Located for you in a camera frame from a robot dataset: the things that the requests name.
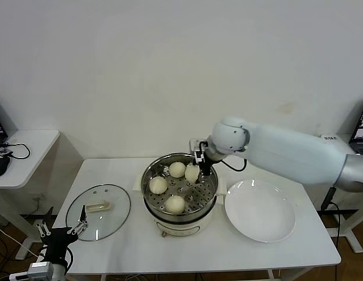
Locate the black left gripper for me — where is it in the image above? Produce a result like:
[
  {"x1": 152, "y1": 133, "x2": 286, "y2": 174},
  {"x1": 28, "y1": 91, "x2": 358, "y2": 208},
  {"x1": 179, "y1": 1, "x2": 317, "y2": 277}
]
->
[{"x1": 36, "y1": 204, "x2": 89, "y2": 248}]

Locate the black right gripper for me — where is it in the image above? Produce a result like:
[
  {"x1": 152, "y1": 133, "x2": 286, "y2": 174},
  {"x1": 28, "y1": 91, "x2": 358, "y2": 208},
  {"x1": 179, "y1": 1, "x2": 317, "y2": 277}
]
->
[{"x1": 198, "y1": 149, "x2": 214, "y2": 177}]

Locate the white steamed baozi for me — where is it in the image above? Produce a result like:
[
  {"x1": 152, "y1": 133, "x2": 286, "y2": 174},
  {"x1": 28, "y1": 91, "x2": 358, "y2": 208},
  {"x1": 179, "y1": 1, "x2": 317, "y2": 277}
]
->
[
  {"x1": 148, "y1": 176, "x2": 169, "y2": 195},
  {"x1": 169, "y1": 161, "x2": 187, "y2": 178},
  {"x1": 184, "y1": 163, "x2": 199, "y2": 184},
  {"x1": 164, "y1": 195, "x2": 186, "y2": 214}
]

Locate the round glass pot lid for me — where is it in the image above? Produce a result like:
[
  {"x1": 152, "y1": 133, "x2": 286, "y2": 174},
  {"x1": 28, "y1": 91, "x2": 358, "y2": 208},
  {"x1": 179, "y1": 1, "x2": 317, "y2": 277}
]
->
[{"x1": 66, "y1": 183, "x2": 132, "y2": 242}]

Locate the perforated steel steamer basket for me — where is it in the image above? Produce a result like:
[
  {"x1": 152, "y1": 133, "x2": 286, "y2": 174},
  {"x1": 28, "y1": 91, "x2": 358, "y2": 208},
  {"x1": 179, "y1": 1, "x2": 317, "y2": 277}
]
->
[{"x1": 141, "y1": 152, "x2": 220, "y2": 217}]

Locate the round white plate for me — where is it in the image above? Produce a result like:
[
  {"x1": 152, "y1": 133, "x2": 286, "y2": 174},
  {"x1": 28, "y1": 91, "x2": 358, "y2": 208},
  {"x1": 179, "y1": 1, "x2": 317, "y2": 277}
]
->
[{"x1": 224, "y1": 179, "x2": 296, "y2": 244}]

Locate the white side table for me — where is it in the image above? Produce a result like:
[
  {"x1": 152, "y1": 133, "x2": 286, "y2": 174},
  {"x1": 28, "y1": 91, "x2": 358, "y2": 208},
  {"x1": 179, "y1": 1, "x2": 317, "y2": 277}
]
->
[
  {"x1": 0, "y1": 130, "x2": 61, "y2": 261},
  {"x1": 319, "y1": 133, "x2": 363, "y2": 254}
]

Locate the black computer mouse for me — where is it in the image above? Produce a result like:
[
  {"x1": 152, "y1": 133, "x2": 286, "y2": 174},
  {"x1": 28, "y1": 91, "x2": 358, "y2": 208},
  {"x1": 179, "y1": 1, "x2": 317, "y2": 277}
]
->
[{"x1": 0, "y1": 156, "x2": 11, "y2": 179}]

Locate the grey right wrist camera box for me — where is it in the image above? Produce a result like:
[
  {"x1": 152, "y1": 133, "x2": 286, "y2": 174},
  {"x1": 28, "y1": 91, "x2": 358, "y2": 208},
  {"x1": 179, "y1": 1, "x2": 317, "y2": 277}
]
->
[{"x1": 189, "y1": 138, "x2": 207, "y2": 165}]

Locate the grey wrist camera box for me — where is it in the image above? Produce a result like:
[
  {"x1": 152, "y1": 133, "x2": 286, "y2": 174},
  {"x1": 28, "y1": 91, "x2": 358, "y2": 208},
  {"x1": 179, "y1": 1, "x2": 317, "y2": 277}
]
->
[
  {"x1": 26, "y1": 262, "x2": 55, "y2": 281},
  {"x1": 189, "y1": 138, "x2": 207, "y2": 165}
]

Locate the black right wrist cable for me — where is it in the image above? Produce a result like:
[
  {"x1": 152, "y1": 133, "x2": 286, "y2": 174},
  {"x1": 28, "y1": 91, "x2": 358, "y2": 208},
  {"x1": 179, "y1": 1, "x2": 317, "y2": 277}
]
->
[{"x1": 221, "y1": 157, "x2": 248, "y2": 173}]

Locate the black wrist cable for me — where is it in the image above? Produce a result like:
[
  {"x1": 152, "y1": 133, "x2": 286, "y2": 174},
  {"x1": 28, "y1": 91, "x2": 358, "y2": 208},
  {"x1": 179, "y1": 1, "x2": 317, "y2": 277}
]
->
[
  {"x1": 221, "y1": 157, "x2": 248, "y2": 173},
  {"x1": 64, "y1": 248, "x2": 74, "y2": 272}
]

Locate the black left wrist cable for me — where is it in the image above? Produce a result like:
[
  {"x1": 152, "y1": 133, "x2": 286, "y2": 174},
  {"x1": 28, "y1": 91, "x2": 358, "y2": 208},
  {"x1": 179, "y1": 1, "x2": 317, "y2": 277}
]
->
[{"x1": 64, "y1": 248, "x2": 74, "y2": 272}]

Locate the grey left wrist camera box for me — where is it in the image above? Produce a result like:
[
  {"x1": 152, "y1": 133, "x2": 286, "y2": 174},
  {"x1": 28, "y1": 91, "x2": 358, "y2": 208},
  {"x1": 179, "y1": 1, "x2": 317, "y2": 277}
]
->
[{"x1": 26, "y1": 262, "x2": 55, "y2": 281}]

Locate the white floor cable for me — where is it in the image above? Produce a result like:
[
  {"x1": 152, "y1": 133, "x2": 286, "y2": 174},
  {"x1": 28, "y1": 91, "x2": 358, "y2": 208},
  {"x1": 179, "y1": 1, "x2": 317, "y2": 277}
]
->
[{"x1": 0, "y1": 224, "x2": 43, "y2": 260}]

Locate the thin black looped cable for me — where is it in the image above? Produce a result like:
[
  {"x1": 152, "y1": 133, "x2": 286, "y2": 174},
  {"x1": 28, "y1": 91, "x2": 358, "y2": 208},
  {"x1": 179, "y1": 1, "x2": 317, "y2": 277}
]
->
[{"x1": 1, "y1": 142, "x2": 32, "y2": 160}]

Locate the black cable with adapter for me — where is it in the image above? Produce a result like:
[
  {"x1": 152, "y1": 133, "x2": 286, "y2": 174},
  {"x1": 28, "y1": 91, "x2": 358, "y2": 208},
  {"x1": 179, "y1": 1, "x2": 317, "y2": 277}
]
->
[{"x1": 320, "y1": 187, "x2": 348, "y2": 239}]

